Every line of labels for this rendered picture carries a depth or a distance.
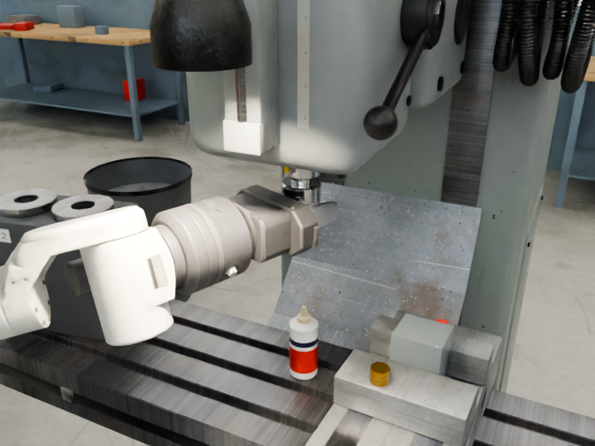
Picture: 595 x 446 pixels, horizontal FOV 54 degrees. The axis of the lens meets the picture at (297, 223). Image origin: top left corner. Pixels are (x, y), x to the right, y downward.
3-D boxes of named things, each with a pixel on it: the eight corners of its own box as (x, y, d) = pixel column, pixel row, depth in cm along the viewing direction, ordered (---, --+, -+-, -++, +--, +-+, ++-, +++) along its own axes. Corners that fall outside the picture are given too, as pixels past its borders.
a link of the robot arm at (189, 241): (207, 202, 57) (96, 235, 50) (233, 306, 59) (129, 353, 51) (153, 206, 65) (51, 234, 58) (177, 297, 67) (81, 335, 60)
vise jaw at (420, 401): (461, 449, 62) (466, 420, 60) (332, 403, 68) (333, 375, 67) (475, 414, 67) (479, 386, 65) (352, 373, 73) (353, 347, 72)
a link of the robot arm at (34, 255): (140, 208, 52) (-19, 246, 50) (166, 303, 54) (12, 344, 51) (143, 202, 59) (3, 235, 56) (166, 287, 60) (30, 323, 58)
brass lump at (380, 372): (385, 389, 65) (386, 376, 64) (366, 383, 66) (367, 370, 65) (391, 378, 66) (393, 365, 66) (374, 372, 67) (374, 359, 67)
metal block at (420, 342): (436, 391, 68) (442, 349, 66) (388, 375, 71) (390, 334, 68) (449, 366, 72) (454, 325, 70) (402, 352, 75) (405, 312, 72)
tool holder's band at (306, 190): (300, 200, 66) (300, 192, 66) (273, 189, 69) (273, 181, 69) (329, 190, 69) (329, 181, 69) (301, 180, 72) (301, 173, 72)
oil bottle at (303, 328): (310, 384, 82) (311, 317, 78) (284, 375, 84) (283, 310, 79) (321, 367, 85) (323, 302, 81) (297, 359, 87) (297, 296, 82)
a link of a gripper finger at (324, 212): (332, 220, 71) (294, 234, 67) (333, 196, 70) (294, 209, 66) (342, 225, 70) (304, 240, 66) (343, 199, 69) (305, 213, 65)
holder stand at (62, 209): (113, 343, 91) (96, 225, 82) (-7, 323, 96) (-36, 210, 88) (150, 303, 101) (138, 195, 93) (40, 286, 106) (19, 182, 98)
